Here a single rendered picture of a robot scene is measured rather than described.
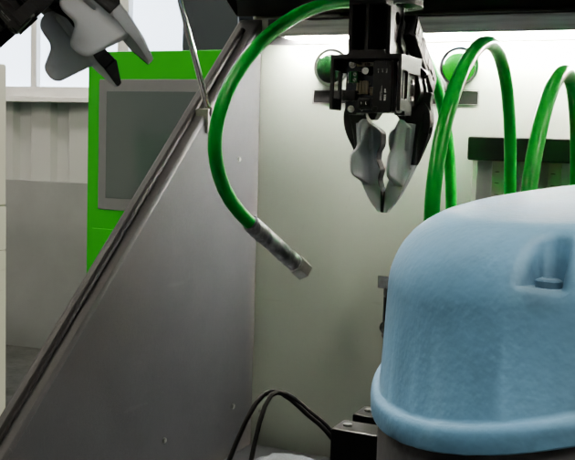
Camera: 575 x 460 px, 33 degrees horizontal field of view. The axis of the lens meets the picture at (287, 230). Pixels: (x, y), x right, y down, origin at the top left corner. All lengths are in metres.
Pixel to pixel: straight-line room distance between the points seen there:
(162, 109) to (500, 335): 3.70
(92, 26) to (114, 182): 3.16
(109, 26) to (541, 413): 0.72
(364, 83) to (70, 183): 4.86
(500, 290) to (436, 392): 0.03
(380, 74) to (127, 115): 3.12
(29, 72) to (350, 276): 4.73
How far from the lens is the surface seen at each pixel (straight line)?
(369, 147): 0.97
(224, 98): 0.93
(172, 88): 3.87
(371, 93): 0.92
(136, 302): 1.14
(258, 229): 0.96
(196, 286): 1.26
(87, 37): 0.86
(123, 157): 3.99
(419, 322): 0.22
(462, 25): 1.26
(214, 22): 4.91
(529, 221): 0.22
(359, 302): 1.34
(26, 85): 5.95
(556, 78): 0.91
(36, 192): 5.86
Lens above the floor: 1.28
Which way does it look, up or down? 5 degrees down
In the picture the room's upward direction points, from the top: 2 degrees clockwise
